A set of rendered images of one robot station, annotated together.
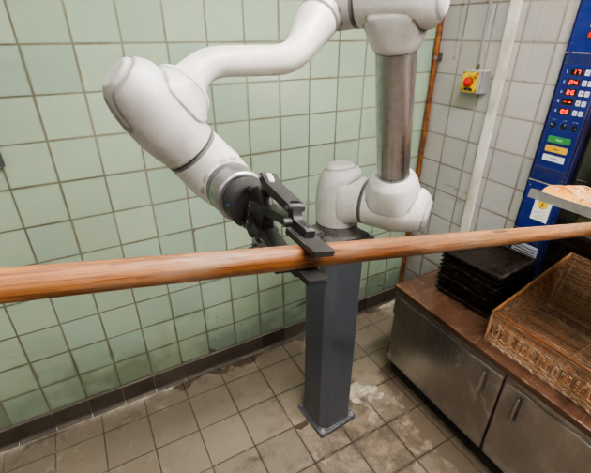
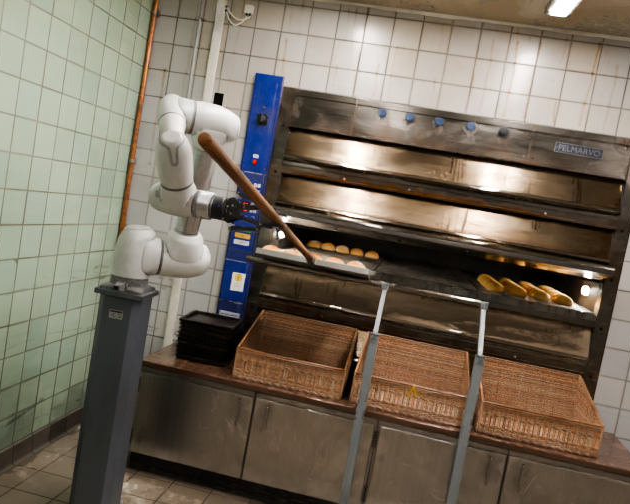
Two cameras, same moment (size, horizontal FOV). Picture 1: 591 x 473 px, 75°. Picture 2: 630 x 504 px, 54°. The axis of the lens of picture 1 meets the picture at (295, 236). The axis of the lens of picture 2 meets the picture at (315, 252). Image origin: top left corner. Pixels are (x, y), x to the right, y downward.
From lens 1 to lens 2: 1.71 m
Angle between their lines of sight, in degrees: 55
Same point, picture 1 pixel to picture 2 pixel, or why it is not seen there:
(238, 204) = (223, 205)
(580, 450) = (310, 419)
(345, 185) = (150, 241)
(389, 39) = not seen: hidden behind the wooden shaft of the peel
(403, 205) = (198, 252)
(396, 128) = not seen: hidden behind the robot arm
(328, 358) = (121, 418)
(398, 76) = (210, 164)
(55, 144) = not seen: outside the picture
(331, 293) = (132, 341)
